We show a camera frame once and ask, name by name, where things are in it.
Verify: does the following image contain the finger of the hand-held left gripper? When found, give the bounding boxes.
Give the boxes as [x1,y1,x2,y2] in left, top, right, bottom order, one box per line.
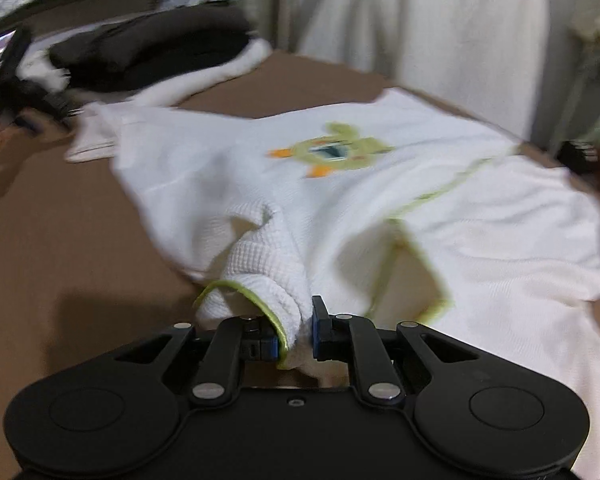
[10,81,81,134]

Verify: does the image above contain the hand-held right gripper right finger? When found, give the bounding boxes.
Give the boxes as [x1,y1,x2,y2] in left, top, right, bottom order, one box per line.
[310,296,481,406]

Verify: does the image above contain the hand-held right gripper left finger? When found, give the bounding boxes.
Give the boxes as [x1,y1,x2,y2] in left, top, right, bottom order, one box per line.
[112,315,281,408]

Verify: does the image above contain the white garment with monster print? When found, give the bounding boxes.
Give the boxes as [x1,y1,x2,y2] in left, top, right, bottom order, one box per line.
[64,87,600,480]

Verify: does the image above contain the black folded garment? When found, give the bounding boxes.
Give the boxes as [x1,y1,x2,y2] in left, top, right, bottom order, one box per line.
[64,40,253,93]

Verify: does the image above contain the white folded garment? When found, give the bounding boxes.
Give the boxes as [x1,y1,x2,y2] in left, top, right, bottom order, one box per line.
[22,37,273,108]

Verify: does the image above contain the beige curtain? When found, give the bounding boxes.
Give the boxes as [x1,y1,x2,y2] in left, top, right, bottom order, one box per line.
[240,0,341,56]

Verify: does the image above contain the white hanging cloth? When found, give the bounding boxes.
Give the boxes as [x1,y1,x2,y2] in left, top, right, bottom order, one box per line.
[300,0,576,131]

